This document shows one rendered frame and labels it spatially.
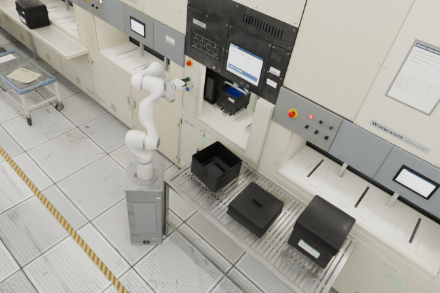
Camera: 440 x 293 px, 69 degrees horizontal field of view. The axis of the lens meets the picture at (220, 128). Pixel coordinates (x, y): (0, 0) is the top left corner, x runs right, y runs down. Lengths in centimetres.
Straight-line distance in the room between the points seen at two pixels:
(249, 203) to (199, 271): 91
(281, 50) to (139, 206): 153
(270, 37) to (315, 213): 114
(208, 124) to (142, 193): 82
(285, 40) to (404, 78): 68
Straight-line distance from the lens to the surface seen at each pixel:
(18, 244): 330
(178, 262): 297
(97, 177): 355
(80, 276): 301
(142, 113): 213
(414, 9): 175
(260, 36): 212
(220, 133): 272
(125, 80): 355
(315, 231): 210
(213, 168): 256
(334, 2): 186
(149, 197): 249
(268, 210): 228
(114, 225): 318
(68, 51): 401
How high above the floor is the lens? 266
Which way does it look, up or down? 40 degrees down
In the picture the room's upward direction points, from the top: 9 degrees clockwise
